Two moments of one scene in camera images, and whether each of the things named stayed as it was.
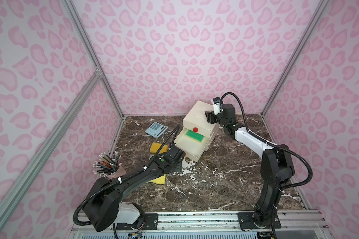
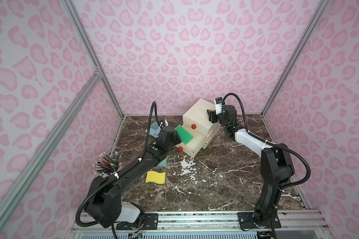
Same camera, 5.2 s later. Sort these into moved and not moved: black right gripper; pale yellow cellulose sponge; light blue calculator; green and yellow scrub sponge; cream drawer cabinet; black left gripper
Moved: green and yellow scrub sponge; cream drawer cabinet; black left gripper
Not moved: black right gripper; light blue calculator; pale yellow cellulose sponge
